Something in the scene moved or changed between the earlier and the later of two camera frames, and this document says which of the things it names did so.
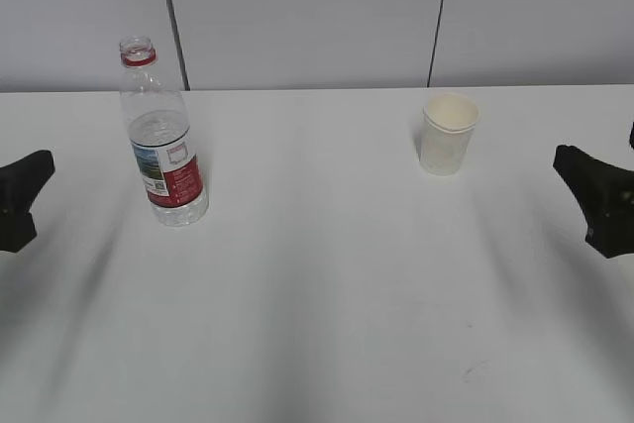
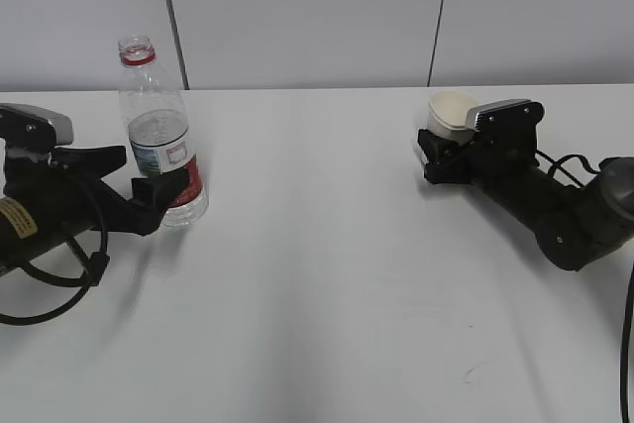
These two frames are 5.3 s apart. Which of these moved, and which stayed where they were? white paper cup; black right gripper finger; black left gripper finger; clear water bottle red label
Moved: black right gripper finger; black left gripper finger
Stayed: white paper cup; clear water bottle red label
